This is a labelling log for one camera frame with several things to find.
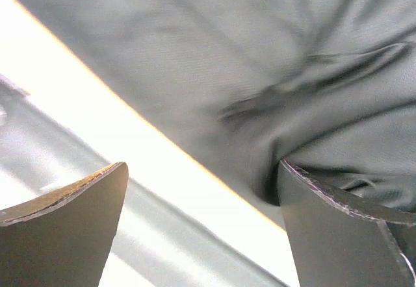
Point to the black t shirt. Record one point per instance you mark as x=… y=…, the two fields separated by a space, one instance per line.
x=328 y=85

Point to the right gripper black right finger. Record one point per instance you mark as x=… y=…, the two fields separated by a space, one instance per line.
x=339 y=239

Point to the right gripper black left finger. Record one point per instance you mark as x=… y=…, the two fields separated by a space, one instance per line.
x=64 y=237

